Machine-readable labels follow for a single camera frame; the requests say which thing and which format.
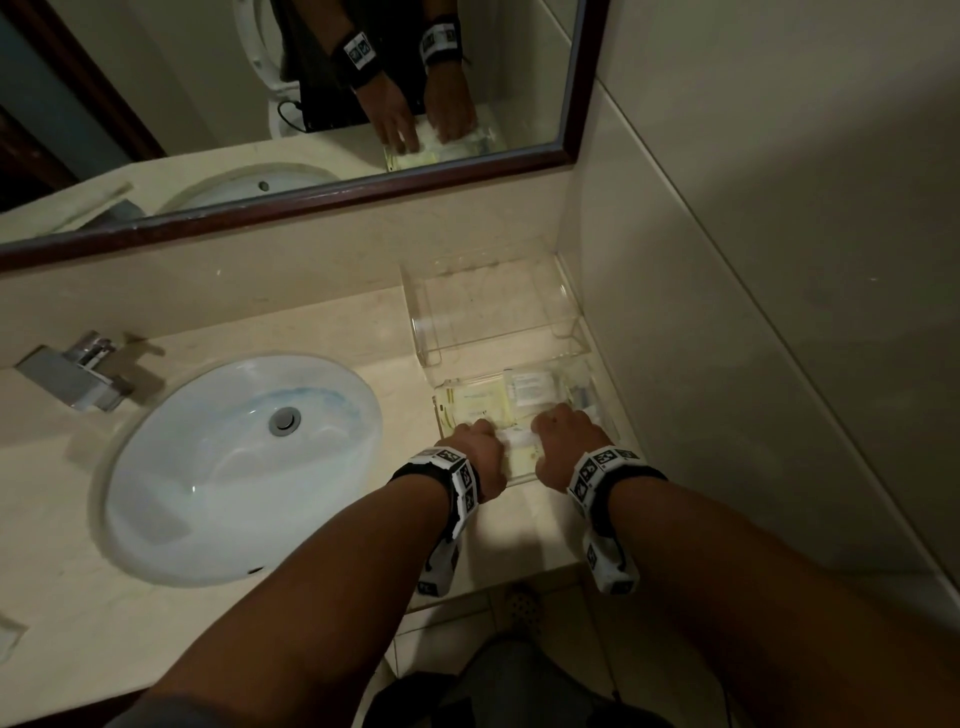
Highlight person's left hand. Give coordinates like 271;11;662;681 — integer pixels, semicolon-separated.
434;418;510;504

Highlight person's right hand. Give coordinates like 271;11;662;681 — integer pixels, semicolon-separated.
530;403;613;495

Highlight bundle of striped toiletry sachets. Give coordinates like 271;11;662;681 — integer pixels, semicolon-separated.
442;367;601;481

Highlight clear acrylic amenity tray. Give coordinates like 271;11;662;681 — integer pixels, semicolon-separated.
431;358;624;489

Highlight person's right forearm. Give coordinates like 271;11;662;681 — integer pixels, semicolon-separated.
607;476;960;728

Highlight person's left forearm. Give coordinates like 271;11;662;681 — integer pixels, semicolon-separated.
142;476;451;728

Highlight white perforated slipper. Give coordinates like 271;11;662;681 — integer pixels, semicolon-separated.
503;584;543;635

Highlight dark trousers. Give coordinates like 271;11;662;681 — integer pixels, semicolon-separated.
363;633;676;728

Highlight white sink basin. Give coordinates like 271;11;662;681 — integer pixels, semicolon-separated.
93;352;385;588

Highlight wooden framed mirror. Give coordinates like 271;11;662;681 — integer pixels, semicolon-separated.
0;0;613;273

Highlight grey shirt sleeve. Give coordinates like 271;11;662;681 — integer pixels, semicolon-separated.
104;697;234;728

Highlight chrome faucet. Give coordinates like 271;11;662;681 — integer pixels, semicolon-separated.
14;331;144;414

